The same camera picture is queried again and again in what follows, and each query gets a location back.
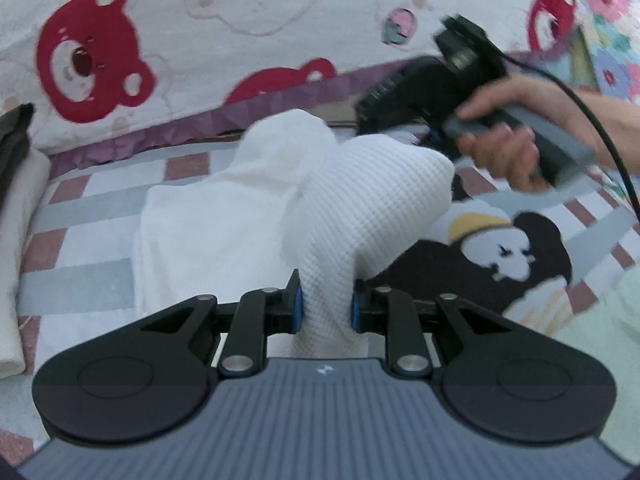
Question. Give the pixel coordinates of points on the beige bed board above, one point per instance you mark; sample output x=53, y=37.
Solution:
x=582, y=60

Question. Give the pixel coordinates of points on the white waffle-knit garment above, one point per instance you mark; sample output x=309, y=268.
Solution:
x=350, y=210

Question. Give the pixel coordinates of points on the cream folded cloth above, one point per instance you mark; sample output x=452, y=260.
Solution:
x=20, y=235

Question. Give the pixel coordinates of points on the red bear print quilt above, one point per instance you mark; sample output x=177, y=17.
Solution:
x=200, y=35

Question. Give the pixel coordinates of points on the person's right forearm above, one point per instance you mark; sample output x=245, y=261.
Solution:
x=620, y=120

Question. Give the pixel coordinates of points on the floral blanket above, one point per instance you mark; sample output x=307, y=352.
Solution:
x=610, y=10

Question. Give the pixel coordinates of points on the dark brown folded cloth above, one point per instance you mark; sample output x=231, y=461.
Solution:
x=15, y=145

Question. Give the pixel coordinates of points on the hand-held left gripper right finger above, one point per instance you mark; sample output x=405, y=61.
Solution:
x=353, y=312

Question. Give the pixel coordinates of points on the person's right hand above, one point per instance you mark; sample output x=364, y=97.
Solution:
x=530, y=95

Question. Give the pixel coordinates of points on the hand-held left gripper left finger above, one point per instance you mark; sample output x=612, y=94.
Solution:
x=297, y=310

